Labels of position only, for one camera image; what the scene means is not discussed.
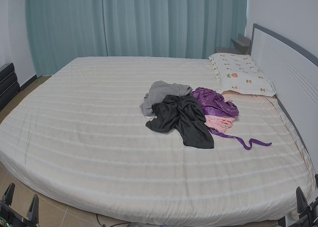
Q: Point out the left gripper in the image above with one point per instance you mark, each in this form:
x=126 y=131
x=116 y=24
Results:
x=15 y=214

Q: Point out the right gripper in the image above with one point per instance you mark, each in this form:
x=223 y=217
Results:
x=310 y=217

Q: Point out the black garment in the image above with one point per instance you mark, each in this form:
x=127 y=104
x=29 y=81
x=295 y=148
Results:
x=188 y=121

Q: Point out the bed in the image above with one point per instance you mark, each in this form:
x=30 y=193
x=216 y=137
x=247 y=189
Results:
x=99 y=126

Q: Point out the pink garment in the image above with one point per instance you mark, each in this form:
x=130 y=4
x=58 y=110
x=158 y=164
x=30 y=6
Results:
x=218 y=121

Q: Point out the black chest of drawers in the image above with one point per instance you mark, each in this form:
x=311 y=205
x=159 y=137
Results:
x=7 y=84

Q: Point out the purple garment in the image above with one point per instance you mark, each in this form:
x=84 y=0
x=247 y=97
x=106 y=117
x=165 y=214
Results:
x=216 y=103

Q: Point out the white printed pillow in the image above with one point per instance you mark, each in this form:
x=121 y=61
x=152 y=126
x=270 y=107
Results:
x=241 y=72

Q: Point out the grey-brown bedside table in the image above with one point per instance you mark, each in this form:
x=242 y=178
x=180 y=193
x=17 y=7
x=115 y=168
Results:
x=239 y=44

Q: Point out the grey garment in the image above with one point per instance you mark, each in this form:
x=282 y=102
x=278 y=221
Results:
x=164 y=90

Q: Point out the blue-green curtain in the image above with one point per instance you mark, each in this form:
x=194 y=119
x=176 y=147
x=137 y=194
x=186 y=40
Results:
x=174 y=15
x=67 y=22

